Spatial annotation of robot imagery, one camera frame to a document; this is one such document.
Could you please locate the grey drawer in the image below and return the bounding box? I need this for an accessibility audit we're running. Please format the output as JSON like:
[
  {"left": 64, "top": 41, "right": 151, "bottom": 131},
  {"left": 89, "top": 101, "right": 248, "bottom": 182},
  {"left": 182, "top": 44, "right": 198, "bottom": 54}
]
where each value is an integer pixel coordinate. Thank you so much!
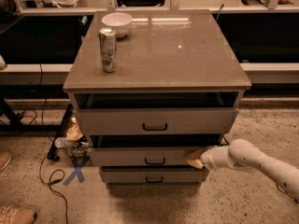
[
  {"left": 99, "top": 166, "right": 209, "bottom": 186},
  {"left": 87, "top": 134, "right": 222, "bottom": 168},
  {"left": 75, "top": 108, "right": 238, "bottom": 135}
]

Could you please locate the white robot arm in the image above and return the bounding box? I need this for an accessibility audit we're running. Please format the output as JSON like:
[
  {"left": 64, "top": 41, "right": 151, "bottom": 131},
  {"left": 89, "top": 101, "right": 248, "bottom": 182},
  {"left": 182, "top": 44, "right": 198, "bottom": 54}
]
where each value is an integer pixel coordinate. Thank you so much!
[{"left": 186, "top": 139, "right": 299, "bottom": 203}]

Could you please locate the grey bottom drawer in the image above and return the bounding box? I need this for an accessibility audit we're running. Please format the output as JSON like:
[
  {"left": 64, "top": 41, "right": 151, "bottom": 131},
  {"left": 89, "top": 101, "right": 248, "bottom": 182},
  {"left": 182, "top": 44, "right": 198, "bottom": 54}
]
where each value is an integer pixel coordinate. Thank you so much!
[{"left": 99, "top": 166, "right": 209, "bottom": 186}]

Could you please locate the grey drawer cabinet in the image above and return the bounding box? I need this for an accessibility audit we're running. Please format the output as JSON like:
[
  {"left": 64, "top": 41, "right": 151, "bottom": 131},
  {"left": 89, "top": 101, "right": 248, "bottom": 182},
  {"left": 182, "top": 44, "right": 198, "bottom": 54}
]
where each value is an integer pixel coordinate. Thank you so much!
[{"left": 63, "top": 9, "right": 252, "bottom": 191}]

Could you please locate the grey top drawer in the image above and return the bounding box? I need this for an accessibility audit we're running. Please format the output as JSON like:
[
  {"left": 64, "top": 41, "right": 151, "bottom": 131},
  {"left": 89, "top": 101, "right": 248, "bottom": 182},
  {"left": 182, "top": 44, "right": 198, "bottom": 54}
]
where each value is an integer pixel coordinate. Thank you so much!
[{"left": 75, "top": 108, "right": 238, "bottom": 135}]

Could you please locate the blue tape cross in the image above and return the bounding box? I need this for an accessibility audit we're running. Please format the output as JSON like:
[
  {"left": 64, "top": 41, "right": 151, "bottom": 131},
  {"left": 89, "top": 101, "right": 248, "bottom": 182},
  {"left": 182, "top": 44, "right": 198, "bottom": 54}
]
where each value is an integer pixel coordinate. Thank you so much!
[{"left": 64, "top": 157, "right": 90, "bottom": 186}]

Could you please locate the black leaning board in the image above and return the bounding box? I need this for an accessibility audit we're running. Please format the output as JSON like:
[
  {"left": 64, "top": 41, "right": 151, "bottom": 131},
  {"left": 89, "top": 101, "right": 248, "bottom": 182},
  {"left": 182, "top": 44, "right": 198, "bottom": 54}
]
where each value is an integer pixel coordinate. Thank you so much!
[{"left": 47, "top": 105, "right": 73, "bottom": 161}]

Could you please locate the silver drink can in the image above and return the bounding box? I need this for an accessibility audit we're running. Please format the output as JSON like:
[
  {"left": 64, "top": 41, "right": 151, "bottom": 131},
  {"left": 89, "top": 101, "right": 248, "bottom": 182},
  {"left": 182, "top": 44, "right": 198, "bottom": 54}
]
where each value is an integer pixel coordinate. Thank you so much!
[{"left": 99, "top": 27, "right": 117, "bottom": 73}]

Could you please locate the white ceramic bowl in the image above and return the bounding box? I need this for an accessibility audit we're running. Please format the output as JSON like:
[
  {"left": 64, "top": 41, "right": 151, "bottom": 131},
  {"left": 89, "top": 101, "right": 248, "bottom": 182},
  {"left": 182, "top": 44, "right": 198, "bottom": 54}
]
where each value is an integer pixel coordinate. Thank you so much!
[{"left": 102, "top": 12, "right": 133, "bottom": 37}]

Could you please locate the tan shoe lower left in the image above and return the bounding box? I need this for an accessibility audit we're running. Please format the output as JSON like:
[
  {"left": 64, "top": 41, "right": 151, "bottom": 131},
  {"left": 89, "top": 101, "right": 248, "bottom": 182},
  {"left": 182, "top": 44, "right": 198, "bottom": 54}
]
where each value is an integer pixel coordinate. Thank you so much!
[{"left": 0, "top": 206, "right": 36, "bottom": 224}]

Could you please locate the wire basket with snacks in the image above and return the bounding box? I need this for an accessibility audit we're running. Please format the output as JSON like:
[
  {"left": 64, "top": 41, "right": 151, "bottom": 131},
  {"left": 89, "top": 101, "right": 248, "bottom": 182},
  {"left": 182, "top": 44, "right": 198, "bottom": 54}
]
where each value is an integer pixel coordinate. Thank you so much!
[{"left": 54, "top": 118, "right": 89, "bottom": 158}]

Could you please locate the black floor cable left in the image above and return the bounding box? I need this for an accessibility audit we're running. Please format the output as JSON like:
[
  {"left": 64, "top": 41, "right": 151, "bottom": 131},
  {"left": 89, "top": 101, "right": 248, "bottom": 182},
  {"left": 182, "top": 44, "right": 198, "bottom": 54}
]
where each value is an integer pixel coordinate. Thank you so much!
[{"left": 27, "top": 63, "right": 70, "bottom": 224}]

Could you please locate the white low shelf rail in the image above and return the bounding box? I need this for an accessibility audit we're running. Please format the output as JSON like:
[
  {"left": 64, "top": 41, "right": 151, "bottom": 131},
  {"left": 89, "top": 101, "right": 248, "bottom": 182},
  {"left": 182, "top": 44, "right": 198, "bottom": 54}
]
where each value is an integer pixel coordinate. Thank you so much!
[{"left": 0, "top": 64, "right": 72, "bottom": 85}]

